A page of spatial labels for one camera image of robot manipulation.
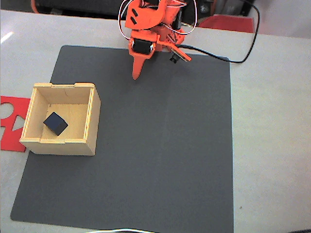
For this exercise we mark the blue cube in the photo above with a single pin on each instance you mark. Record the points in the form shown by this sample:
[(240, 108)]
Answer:
[(55, 123)]

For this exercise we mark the wooden box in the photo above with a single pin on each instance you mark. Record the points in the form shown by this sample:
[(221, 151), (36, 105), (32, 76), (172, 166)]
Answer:
[(75, 116)]

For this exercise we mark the dark grey mat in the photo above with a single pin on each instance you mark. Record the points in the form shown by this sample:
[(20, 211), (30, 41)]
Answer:
[(170, 121)]

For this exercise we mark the red flat object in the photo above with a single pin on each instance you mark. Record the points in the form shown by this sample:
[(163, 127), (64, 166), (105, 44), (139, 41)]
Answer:
[(226, 23)]

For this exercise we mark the red stencil sheet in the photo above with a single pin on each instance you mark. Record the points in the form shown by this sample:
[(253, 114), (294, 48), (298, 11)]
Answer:
[(12, 143)]

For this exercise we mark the orange gripper camera mount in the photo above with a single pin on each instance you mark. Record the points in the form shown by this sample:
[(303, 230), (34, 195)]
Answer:
[(180, 54)]

